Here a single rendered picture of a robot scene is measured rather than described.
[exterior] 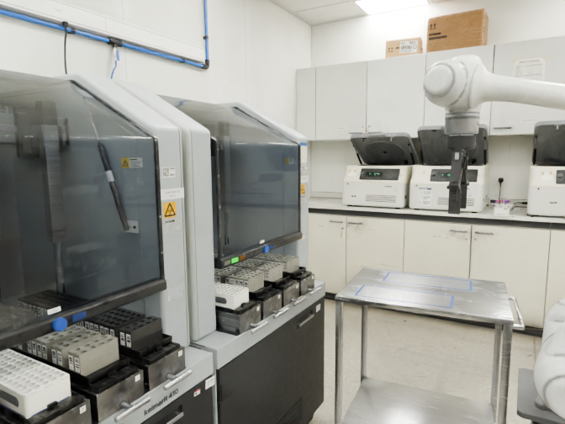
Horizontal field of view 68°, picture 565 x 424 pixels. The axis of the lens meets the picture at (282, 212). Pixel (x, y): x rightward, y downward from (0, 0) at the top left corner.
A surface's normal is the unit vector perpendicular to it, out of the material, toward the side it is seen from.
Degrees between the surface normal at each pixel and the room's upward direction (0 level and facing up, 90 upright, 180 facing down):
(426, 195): 90
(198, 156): 90
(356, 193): 90
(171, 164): 90
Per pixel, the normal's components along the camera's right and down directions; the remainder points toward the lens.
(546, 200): -0.51, 0.12
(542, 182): -0.44, -0.41
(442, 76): -0.71, 0.07
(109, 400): 0.87, 0.06
